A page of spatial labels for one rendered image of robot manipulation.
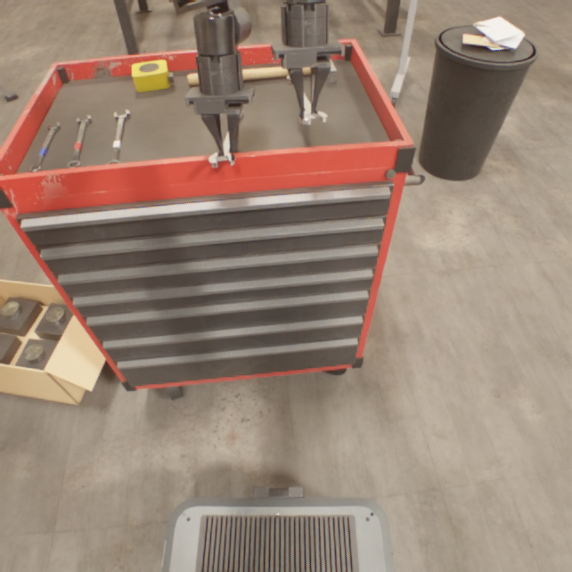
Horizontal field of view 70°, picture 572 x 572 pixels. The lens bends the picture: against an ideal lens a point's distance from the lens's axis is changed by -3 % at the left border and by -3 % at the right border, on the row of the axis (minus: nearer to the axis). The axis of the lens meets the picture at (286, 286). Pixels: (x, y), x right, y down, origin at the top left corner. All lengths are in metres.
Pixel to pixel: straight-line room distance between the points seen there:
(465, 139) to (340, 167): 1.51
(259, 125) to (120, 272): 0.40
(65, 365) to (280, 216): 0.91
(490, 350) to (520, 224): 0.76
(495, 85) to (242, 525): 1.87
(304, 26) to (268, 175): 0.24
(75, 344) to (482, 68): 1.85
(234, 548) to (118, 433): 0.62
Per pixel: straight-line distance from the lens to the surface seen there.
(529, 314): 1.87
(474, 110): 2.14
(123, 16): 3.78
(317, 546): 1.09
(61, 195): 0.81
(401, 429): 1.47
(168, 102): 1.00
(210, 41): 0.68
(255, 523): 1.10
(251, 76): 1.04
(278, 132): 0.85
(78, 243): 0.87
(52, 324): 1.64
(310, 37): 0.67
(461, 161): 2.30
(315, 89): 0.69
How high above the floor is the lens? 1.34
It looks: 51 degrees down
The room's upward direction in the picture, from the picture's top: 2 degrees counter-clockwise
